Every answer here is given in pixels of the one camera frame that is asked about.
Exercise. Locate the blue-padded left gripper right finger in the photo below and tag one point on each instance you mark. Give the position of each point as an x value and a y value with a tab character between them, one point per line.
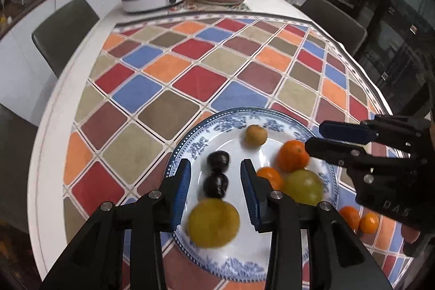
337	257

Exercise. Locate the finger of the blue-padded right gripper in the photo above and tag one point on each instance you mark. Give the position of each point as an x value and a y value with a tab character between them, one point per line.
346	132
348	156

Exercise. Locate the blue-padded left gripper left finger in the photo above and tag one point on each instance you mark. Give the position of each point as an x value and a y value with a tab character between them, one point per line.
93	258

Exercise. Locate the large orange mandarin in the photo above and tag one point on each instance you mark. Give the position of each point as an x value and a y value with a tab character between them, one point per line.
351	217

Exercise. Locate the large yellow-green fruit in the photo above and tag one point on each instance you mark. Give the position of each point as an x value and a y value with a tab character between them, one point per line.
304	186

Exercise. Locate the small orange mandarin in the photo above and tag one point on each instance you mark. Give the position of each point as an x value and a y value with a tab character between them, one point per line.
272	175
369	223

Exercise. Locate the yellow round fruit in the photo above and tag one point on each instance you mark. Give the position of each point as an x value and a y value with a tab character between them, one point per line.
213	223

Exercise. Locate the small brown longan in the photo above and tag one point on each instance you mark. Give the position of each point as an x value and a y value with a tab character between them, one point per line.
255	136

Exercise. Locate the dark plum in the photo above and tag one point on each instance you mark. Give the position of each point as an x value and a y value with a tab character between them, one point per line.
215	185
218	161

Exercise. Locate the blue and white plate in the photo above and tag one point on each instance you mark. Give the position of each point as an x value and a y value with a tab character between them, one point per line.
245	258

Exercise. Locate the dark chair right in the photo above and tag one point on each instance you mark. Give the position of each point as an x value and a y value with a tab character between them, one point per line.
337	23

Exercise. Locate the dark chair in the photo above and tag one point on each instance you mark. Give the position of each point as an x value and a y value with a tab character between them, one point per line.
337	23
62	32
17	140

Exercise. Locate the dark chair near left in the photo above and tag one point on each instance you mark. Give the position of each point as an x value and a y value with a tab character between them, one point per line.
17	140

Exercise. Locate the colorful checkered tablecloth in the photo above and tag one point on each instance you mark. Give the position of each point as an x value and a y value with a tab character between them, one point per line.
152	82

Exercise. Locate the dark chair far left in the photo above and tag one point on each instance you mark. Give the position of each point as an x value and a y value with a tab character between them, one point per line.
62	32

